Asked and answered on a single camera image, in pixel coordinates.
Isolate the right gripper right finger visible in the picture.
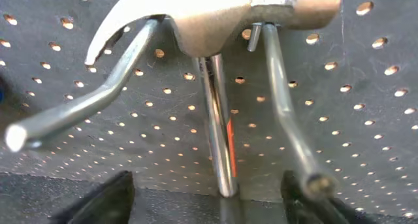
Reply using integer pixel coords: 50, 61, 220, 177
280, 170, 353, 224

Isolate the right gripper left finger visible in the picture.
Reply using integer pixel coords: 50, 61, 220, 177
48, 170, 137, 224

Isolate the hammer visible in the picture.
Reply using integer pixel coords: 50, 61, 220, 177
84, 0, 346, 224

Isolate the black pegboard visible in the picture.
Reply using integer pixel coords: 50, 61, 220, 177
0, 0, 418, 218

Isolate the double metal hook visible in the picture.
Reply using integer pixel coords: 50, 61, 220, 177
5, 16, 337, 200

